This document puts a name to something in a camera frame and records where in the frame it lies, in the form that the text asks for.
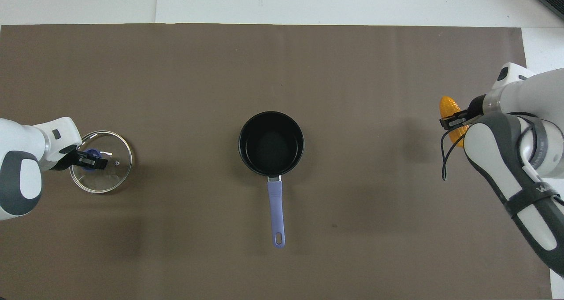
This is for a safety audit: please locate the blue saucepan with long handle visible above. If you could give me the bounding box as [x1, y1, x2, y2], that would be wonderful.
[238, 111, 305, 248]

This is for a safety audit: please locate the glass lid with blue knob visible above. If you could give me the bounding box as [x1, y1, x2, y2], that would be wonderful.
[70, 131, 133, 194]

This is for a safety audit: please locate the brown table mat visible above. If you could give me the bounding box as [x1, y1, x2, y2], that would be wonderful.
[0, 24, 553, 300]

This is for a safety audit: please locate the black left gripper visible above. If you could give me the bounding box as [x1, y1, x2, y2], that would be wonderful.
[53, 146, 108, 170]

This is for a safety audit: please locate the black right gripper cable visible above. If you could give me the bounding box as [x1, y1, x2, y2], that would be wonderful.
[442, 113, 547, 181]

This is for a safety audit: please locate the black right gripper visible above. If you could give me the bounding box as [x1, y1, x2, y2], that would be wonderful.
[439, 95, 486, 130]

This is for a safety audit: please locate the yellow toy corn cob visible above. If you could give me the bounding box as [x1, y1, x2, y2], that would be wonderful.
[440, 96, 468, 148]

